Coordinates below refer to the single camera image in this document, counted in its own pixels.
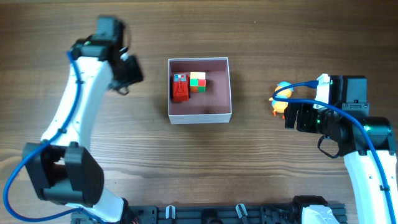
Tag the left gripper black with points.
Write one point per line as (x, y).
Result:
(135, 75)

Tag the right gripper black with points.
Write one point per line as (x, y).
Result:
(304, 110)

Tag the yellow duck toy blue hat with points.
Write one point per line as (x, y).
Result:
(280, 106)

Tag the red toy fire truck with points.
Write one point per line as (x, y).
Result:
(180, 87)

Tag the multicolour puzzle cube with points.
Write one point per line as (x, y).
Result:
(198, 82)

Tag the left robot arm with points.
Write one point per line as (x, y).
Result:
(60, 167)

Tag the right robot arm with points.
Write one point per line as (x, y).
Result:
(340, 112)

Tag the white box pink interior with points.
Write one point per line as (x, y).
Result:
(212, 106)

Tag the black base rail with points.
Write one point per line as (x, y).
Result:
(260, 214)

